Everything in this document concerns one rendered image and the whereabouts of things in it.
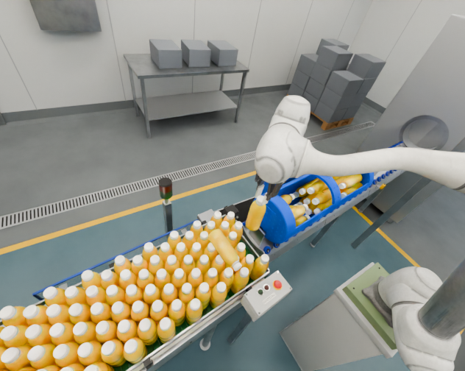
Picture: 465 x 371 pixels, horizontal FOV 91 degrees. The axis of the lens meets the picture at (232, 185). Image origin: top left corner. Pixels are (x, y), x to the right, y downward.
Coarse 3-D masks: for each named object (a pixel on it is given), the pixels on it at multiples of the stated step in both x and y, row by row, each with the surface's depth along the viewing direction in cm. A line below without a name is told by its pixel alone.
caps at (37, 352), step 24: (120, 264) 97; (48, 288) 86; (72, 288) 87; (96, 288) 88; (168, 288) 92; (0, 312) 78; (24, 312) 79; (48, 312) 80; (72, 312) 82; (96, 312) 83; (120, 312) 85; (0, 336) 74
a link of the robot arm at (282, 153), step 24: (264, 144) 55; (288, 144) 54; (264, 168) 54; (288, 168) 53; (312, 168) 56; (336, 168) 55; (360, 168) 57; (384, 168) 59; (408, 168) 61; (432, 168) 59; (456, 168) 57
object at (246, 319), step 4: (244, 316) 127; (248, 316) 123; (244, 320) 130; (248, 320) 125; (240, 324) 138; (244, 324) 132; (248, 324) 135; (236, 328) 147; (240, 328) 141; (244, 328) 143; (232, 332) 157; (236, 332) 150; (240, 332) 144; (232, 336) 161; (236, 336) 154; (228, 340) 174; (232, 340) 164
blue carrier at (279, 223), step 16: (304, 176) 139; (320, 176) 137; (368, 176) 159; (288, 192) 151; (336, 192) 134; (352, 192) 145; (272, 208) 118; (288, 208) 116; (272, 224) 122; (288, 224) 114; (304, 224) 122; (272, 240) 128
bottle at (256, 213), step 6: (252, 204) 98; (258, 204) 95; (252, 210) 98; (258, 210) 96; (264, 210) 97; (252, 216) 100; (258, 216) 99; (246, 222) 106; (252, 222) 102; (258, 222) 102; (252, 228) 106
